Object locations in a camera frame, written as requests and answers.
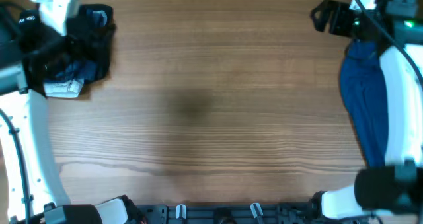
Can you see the blue garment on right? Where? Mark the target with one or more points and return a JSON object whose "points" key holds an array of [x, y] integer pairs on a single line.
{"points": [[364, 94]]}

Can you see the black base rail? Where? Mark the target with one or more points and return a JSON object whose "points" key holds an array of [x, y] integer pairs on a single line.
{"points": [[283, 213]]}

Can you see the black t-shirt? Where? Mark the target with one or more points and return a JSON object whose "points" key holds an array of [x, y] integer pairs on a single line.
{"points": [[44, 44]]}

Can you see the folded white garment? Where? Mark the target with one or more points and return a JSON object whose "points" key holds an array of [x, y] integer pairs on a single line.
{"points": [[68, 89]]}

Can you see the folded navy blue garment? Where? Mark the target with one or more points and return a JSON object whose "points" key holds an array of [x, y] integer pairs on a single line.
{"points": [[70, 66]]}

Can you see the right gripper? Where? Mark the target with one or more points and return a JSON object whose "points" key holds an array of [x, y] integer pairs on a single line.
{"points": [[339, 22]]}

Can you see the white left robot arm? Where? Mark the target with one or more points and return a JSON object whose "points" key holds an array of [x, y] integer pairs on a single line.
{"points": [[36, 193]]}

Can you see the folded black garment in stack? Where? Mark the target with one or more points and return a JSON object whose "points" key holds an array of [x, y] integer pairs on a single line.
{"points": [[98, 41]]}

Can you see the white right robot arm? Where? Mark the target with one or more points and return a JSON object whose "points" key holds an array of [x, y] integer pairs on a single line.
{"points": [[395, 188]]}

